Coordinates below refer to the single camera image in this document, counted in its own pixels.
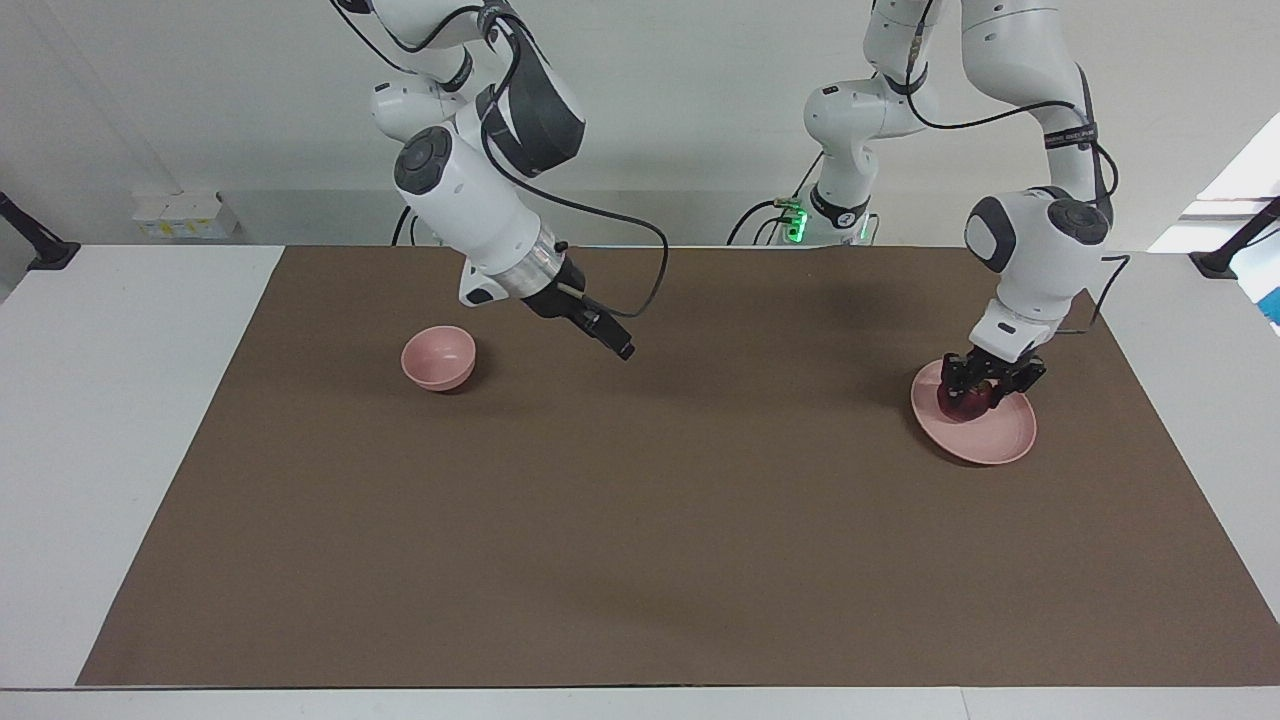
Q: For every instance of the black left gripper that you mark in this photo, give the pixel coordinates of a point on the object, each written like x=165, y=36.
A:
x=1005, y=368

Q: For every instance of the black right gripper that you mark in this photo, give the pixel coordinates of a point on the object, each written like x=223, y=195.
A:
x=560, y=292

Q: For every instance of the dark red apple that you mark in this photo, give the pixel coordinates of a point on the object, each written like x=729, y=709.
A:
x=965, y=406

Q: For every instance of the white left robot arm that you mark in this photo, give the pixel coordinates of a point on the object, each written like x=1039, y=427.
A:
x=1030, y=240

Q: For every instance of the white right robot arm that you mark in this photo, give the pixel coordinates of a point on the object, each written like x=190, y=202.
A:
x=470, y=195

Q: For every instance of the pink plate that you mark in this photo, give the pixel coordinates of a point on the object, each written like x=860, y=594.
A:
x=990, y=440

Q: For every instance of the pink bowl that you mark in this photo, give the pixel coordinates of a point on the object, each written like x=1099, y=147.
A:
x=436, y=355

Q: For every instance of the brown paper table mat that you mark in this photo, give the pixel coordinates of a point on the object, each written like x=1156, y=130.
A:
x=640, y=480

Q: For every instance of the blue object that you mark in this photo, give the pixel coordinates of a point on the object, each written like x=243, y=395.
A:
x=1272, y=305

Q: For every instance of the white board stack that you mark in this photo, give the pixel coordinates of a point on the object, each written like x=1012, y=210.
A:
x=1245, y=212

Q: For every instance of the black clamp mount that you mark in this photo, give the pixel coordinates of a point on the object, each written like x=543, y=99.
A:
x=1225, y=258
x=40, y=250

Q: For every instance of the white wall socket box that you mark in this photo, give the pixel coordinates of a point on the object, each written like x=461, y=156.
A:
x=185, y=215

